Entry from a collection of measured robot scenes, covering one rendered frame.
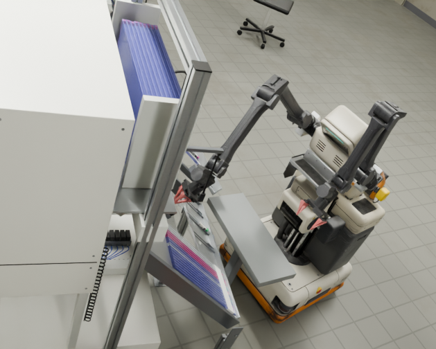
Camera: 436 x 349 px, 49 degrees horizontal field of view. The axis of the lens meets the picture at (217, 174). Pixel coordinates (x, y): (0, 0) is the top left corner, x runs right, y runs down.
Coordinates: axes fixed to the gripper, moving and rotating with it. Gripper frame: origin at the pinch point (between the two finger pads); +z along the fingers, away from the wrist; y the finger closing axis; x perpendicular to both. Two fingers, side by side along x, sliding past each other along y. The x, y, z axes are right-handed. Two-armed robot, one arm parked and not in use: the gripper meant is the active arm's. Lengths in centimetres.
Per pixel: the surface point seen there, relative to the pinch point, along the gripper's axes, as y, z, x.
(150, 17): -22, -41, -64
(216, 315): 49, 4, 17
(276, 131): -186, -29, 192
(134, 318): 38, 36, 6
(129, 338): 47, 38, 3
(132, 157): 37, -22, -64
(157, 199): 52, -24, -59
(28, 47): 20, -20, -100
